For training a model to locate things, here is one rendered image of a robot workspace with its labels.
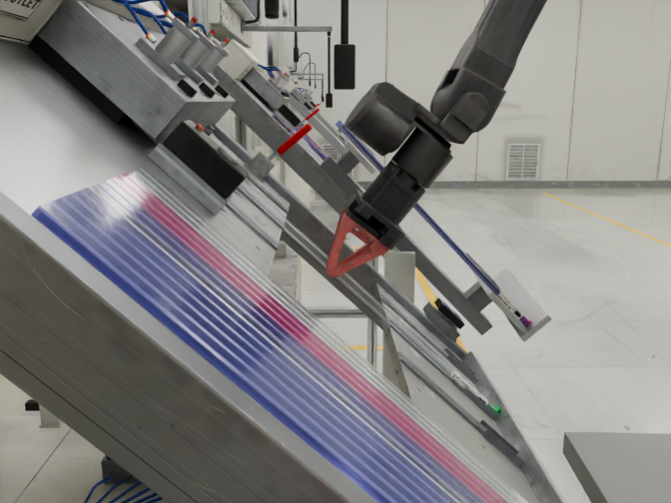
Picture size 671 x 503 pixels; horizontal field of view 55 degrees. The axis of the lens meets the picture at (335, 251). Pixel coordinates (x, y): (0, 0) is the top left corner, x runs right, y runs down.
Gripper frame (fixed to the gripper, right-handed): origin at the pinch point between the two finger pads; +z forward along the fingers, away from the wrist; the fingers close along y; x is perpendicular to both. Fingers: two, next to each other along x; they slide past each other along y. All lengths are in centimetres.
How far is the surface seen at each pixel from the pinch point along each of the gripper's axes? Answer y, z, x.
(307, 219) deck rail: -19.1, 0.0, -4.6
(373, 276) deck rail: -19.1, 0.9, 9.2
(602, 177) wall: -760, -168, 337
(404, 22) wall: -760, -155, 10
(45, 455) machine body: -9, 50, -14
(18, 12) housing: 22.6, -5.5, -36.6
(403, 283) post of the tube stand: -47, 3, 22
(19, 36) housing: 19.3, -3.4, -36.9
